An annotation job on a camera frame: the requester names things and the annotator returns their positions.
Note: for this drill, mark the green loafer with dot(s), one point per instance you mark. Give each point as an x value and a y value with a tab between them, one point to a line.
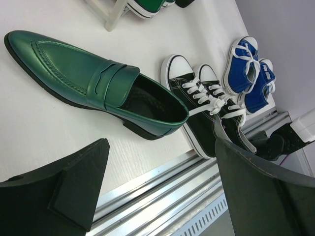
183	3
85	80

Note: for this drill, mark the green canvas sneaker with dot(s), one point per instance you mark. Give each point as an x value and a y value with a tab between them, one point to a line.
168	3
145	9

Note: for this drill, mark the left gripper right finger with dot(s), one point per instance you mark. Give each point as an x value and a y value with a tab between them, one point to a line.
264	199

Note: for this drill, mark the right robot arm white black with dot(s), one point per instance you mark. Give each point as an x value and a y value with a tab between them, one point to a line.
287	139

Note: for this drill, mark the black canvas sneaker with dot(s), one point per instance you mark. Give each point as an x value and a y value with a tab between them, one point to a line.
230	116
178	76

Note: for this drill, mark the black canvas sneaker left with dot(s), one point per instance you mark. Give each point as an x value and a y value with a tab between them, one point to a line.
178	76

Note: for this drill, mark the black canvas sneaker right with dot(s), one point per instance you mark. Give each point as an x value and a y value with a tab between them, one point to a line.
230	116

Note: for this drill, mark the cream shoe rack metal bars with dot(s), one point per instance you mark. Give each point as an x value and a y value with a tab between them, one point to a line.
108	11

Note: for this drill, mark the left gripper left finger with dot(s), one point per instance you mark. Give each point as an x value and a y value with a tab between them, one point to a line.
58	199

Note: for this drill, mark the blue canvas sneaker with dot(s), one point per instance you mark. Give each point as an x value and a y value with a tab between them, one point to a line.
265	85
242	68

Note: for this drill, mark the blue canvas sneaker lower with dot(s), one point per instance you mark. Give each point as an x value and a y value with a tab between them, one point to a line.
265	85

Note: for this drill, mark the blue canvas sneaker upper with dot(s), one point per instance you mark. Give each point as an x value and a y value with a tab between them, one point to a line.
242	68

